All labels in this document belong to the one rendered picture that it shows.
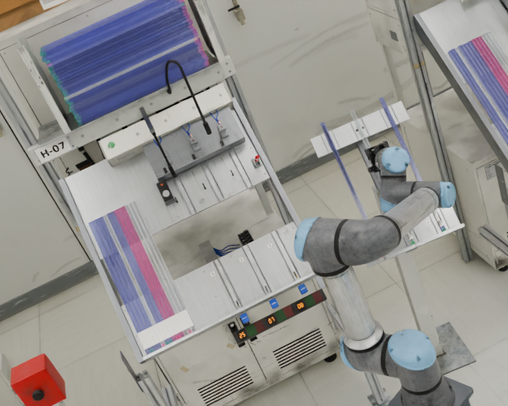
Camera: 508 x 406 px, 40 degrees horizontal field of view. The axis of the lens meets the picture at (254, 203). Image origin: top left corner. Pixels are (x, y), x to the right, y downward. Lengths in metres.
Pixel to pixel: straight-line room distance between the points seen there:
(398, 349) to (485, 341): 1.10
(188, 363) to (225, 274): 0.57
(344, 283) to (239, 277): 0.65
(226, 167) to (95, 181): 0.47
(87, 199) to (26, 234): 1.80
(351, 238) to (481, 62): 1.23
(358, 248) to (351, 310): 0.26
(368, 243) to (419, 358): 0.40
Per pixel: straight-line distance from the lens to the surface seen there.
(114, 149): 2.51
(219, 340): 2.84
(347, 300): 1.89
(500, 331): 3.06
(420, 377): 2.00
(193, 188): 2.50
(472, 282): 3.30
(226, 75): 2.57
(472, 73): 2.74
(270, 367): 3.00
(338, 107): 4.44
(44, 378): 2.58
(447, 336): 3.07
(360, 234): 1.72
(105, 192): 2.56
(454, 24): 2.83
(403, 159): 2.08
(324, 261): 1.78
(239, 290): 2.42
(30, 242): 4.37
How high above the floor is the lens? 2.16
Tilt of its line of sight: 29 degrees down
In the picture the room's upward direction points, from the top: 23 degrees counter-clockwise
